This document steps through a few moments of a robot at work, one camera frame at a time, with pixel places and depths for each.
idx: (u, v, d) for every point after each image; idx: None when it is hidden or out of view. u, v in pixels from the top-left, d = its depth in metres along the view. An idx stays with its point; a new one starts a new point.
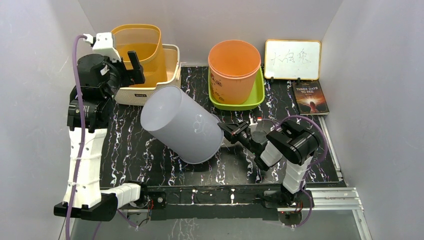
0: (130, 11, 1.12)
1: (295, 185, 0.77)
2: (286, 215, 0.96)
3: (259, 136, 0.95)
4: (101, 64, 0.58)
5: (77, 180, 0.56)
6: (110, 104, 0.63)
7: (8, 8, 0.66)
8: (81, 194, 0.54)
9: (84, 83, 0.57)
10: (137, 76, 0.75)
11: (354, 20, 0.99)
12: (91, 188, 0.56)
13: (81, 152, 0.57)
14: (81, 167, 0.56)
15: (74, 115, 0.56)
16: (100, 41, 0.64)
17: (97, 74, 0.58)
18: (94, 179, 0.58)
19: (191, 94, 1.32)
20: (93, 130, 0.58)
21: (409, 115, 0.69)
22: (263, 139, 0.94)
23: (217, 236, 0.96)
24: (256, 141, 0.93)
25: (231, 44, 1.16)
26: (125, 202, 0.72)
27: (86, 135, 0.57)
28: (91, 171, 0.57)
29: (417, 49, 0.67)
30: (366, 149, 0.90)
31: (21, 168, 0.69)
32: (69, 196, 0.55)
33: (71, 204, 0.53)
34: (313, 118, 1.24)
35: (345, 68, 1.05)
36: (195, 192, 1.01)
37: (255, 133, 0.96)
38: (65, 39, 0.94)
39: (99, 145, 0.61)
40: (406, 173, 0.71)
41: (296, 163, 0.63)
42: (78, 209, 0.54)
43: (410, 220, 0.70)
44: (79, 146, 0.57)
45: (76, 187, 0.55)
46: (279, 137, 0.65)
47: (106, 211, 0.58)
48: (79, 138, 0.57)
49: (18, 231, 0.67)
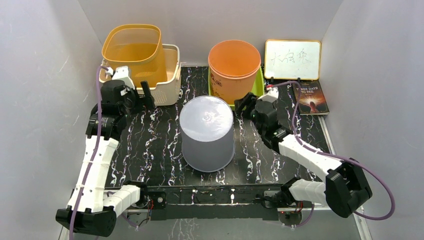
0: (130, 11, 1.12)
1: (303, 198, 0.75)
2: (286, 214, 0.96)
3: (264, 107, 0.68)
4: (121, 85, 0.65)
5: (86, 183, 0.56)
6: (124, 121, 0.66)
7: (8, 8, 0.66)
8: (87, 198, 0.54)
9: (106, 101, 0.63)
10: (148, 103, 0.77)
11: (354, 20, 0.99)
12: (96, 196, 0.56)
13: (94, 156, 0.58)
14: (91, 171, 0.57)
15: (93, 125, 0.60)
16: (119, 72, 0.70)
17: (116, 94, 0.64)
18: (101, 187, 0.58)
19: (191, 94, 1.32)
20: (108, 137, 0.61)
21: (410, 115, 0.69)
22: (270, 109, 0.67)
23: (217, 236, 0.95)
24: (259, 112, 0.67)
25: (230, 44, 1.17)
26: (125, 208, 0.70)
27: (101, 141, 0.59)
28: (99, 177, 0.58)
29: (417, 49, 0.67)
30: (366, 149, 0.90)
31: (21, 167, 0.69)
32: (74, 200, 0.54)
33: (76, 207, 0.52)
34: (313, 118, 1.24)
35: (345, 68, 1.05)
36: (195, 192, 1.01)
37: (258, 103, 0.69)
38: (65, 39, 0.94)
39: (110, 155, 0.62)
40: (405, 173, 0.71)
41: (335, 211, 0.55)
42: (80, 214, 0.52)
43: (411, 220, 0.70)
44: (93, 151, 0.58)
45: (84, 191, 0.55)
46: (341, 188, 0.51)
47: (106, 226, 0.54)
48: (94, 144, 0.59)
49: (18, 231, 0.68)
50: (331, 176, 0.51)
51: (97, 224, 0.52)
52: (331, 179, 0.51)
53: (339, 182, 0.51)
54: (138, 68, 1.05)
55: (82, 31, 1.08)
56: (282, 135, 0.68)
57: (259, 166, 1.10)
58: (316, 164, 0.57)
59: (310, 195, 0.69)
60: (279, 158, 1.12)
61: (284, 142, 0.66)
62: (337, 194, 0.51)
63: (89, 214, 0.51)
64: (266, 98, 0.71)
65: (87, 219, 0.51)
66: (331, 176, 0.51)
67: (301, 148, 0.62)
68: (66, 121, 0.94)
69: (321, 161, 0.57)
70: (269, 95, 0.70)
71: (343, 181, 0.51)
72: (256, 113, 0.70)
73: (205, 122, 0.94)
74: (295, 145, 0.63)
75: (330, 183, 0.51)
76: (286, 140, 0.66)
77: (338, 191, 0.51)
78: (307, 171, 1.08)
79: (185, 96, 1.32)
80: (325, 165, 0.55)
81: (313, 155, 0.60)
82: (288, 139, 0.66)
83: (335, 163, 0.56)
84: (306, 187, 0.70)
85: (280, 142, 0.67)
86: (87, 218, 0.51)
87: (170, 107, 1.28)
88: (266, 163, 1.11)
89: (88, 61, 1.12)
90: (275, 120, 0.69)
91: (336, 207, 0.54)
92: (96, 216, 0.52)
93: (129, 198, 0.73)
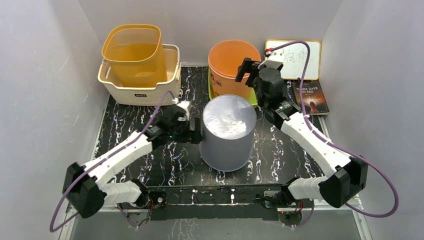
0: (131, 11, 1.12)
1: (300, 194, 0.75)
2: (286, 214, 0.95)
3: (268, 75, 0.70)
4: (182, 112, 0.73)
5: (109, 159, 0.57)
6: (165, 138, 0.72)
7: (8, 8, 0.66)
8: (100, 170, 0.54)
9: (165, 117, 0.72)
10: (195, 137, 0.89)
11: (354, 20, 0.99)
12: (107, 175, 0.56)
13: (131, 143, 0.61)
14: (120, 152, 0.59)
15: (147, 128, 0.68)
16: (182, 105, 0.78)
17: (175, 116, 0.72)
18: (114, 171, 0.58)
19: (191, 94, 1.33)
20: (150, 140, 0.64)
21: (410, 115, 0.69)
22: (274, 78, 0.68)
23: (217, 236, 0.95)
24: (264, 80, 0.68)
25: (231, 44, 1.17)
26: (117, 201, 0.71)
27: (142, 138, 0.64)
28: (120, 162, 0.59)
29: (417, 49, 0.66)
30: (366, 149, 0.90)
31: (21, 167, 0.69)
32: (91, 164, 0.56)
33: (88, 169, 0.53)
34: (313, 118, 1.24)
35: (345, 68, 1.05)
36: (195, 192, 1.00)
37: (263, 71, 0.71)
38: (65, 38, 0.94)
39: (139, 154, 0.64)
40: (406, 173, 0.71)
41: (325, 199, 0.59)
42: (86, 177, 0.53)
43: (411, 220, 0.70)
44: (134, 139, 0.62)
45: (103, 162, 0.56)
46: (344, 188, 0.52)
47: (88, 208, 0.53)
48: (135, 136, 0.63)
49: (17, 231, 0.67)
50: (338, 175, 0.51)
51: (87, 198, 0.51)
52: (338, 178, 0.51)
53: (344, 182, 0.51)
54: (138, 67, 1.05)
55: (82, 31, 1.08)
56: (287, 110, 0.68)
57: (259, 166, 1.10)
58: (323, 156, 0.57)
59: (306, 189, 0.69)
60: (279, 158, 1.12)
61: (290, 121, 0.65)
62: (337, 190, 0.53)
63: (91, 182, 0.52)
64: (269, 62, 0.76)
65: (87, 185, 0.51)
66: (339, 175, 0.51)
67: (310, 135, 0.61)
68: (66, 121, 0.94)
69: (329, 153, 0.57)
70: (271, 58, 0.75)
71: (348, 180, 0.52)
72: (260, 82, 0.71)
73: (233, 119, 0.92)
74: (302, 128, 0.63)
75: (335, 181, 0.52)
76: (292, 119, 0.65)
77: (340, 190, 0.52)
78: (307, 171, 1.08)
79: (185, 96, 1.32)
80: (332, 159, 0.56)
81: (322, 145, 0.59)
82: (296, 119, 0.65)
83: (344, 158, 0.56)
84: (303, 183, 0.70)
85: (284, 120, 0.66)
86: (86, 186, 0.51)
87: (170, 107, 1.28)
88: (266, 162, 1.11)
89: (88, 61, 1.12)
90: (280, 92, 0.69)
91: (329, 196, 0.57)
92: (94, 189, 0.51)
93: (128, 196, 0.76)
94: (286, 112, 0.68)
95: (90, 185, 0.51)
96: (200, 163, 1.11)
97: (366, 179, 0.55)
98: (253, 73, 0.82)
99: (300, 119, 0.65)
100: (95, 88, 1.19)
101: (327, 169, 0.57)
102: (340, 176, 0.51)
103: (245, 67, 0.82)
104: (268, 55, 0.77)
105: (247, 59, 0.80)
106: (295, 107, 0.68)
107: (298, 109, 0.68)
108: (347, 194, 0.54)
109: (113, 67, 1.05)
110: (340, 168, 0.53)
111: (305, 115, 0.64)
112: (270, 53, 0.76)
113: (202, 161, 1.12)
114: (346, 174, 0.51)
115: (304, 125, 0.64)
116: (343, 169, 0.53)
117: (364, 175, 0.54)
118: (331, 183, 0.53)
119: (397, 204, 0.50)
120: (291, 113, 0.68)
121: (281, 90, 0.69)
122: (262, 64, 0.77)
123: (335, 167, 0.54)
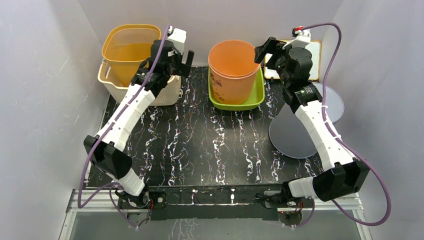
0: (130, 11, 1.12)
1: (299, 193, 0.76)
2: (286, 214, 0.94)
3: (299, 54, 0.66)
4: (169, 46, 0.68)
5: (117, 120, 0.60)
6: (164, 80, 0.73)
7: (9, 8, 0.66)
8: (115, 133, 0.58)
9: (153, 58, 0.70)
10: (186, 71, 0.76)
11: (354, 20, 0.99)
12: (120, 136, 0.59)
13: (131, 100, 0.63)
14: (126, 112, 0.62)
15: (139, 76, 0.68)
16: (177, 33, 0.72)
17: (164, 54, 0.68)
18: (125, 132, 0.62)
19: (191, 94, 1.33)
20: (148, 89, 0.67)
21: (410, 115, 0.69)
22: (305, 59, 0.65)
23: (217, 236, 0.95)
24: (292, 59, 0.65)
25: (231, 44, 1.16)
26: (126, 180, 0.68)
27: (141, 92, 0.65)
28: (130, 120, 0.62)
29: (416, 48, 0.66)
30: (364, 149, 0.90)
31: (21, 167, 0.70)
32: (102, 131, 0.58)
33: (102, 137, 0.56)
34: (273, 115, 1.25)
35: (344, 68, 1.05)
36: (195, 192, 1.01)
37: (294, 49, 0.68)
38: (64, 38, 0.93)
39: (144, 106, 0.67)
40: (406, 173, 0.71)
41: (317, 193, 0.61)
42: (104, 144, 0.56)
43: (413, 220, 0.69)
44: (131, 96, 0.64)
45: (112, 126, 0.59)
46: (338, 184, 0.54)
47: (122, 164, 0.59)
48: (133, 92, 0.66)
49: (15, 231, 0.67)
50: (335, 172, 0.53)
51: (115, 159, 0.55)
52: (334, 175, 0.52)
53: (338, 179, 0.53)
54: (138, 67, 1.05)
55: (82, 31, 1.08)
56: (308, 96, 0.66)
57: (259, 166, 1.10)
58: (327, 150, 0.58)
59: (303, 186, 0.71)
60: (280, 158, 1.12)
61: (306, 108, 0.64)
62: (329, 185, 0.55)
63: (110, 146, 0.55)
64: (296, 42, 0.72)
65: (107, 149, 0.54)
66: (335, 171, 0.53)
67: (321, 126, 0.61)
68: (66, 121, 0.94)
69: (333, 148, 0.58)
70: (299, 37, 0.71)
71: (342, 179, 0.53)
72: (288, 60, 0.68)
73: None
74: (315, 117, 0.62)
75: (330, 175, 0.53)
76: (309, 106, 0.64)
77: (331, 185, 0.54)
78: (307, 171, 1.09)
79: (185, 96, 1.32)
80: (334, 155, 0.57)
81: (329, 139, 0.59)
82: (313, 107, 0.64)
83: (346, 158, 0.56)
84: (302, 179, 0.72)
85: (301, 107, 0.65)
86: (107, 150, 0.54)
87: (170, 107, 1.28)
88: (266, 163, 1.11)
89: (88, 61, 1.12)
90: (305, 76, 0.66)
91: (320, 189, 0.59)
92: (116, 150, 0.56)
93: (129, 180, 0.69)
94: (306, 98, 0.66)
95: (111, 148, 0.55)
96: (200, 162, 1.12)
97: (361, 185, 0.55)
98: (276, 53, 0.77)
99: (317, 108, 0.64)
100: (95, 88, 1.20)
101: (326, 162, 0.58)
102: (337, 174, 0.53)
103: (268, 46, 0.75)
104: (295, 34, 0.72)
105: (271, 38, 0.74)
106: (316, 95, 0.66)
107: (319, 97, 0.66)
108: (337, 191, 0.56)
109: (113, 67, 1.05)
110: (339, 165, 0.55)
111: (322, 105, 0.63)
112: (299, 32, 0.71)
113: (202, 161, 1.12)
114: (343, 172, 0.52)
115: (319, 115, 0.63)
116: (341, 167, 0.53)
117: (361, 180, 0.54)
118: (328, 178, 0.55)
119: (388, 213, 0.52)
120: (312, 101, 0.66)
121: (307, 74, 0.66)
122: (288, 44, 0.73)
123: (334, 163, 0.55)
